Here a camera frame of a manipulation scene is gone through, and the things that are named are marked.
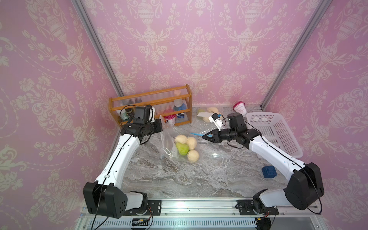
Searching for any blue white bottle on shelf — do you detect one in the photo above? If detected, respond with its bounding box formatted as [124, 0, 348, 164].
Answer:
[173, 99, 186, 118]

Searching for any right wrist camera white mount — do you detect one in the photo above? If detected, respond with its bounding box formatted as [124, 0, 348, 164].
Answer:
[209, 113, 223, 126]

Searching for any pink lid yogurt cup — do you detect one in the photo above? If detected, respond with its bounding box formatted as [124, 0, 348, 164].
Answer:
[233, 101, 247, 117]

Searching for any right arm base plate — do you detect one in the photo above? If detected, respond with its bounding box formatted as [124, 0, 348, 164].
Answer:
[235, 199, 279, 216]

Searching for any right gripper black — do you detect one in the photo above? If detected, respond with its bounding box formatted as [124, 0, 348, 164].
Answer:
[203, 128, 239, 144]

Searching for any blue cube block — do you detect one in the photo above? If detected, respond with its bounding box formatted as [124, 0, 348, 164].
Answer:
[262, 166, 278, 178]

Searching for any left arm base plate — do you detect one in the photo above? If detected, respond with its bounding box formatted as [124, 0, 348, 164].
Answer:
[123, 199, 162, 216]

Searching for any beige pear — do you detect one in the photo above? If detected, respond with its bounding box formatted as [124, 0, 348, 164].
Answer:
[187, 149, 200, 163]
[174, 135, 187, 144]
[186, 137, 197, 150]

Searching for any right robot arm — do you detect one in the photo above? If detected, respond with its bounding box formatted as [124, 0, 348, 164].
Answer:
[202, 113, 324, 214]

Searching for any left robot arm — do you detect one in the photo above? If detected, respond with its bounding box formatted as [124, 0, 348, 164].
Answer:
[83, 119, 163, 219]

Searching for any wooden shelf rack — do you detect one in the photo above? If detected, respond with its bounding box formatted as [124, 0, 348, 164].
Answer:
[108, 84, 193, 126]

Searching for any pink lid cup on shelf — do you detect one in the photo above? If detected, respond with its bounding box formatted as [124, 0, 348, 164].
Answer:
[163, 110, 176, 126]

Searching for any white green bottle on shelf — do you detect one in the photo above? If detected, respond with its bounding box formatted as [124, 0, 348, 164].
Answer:
[119, 109, 129, 121]

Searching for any white plastic basket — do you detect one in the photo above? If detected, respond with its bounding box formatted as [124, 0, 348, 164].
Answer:
[246, 112, 303, 158]

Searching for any clear zip-top bag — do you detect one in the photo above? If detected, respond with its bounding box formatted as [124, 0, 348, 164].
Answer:
[189, 107, 225, 136]
[160, 116, 200, 163]

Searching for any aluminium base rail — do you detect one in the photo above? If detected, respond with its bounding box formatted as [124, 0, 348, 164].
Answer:
[75, 198, 328, 230]

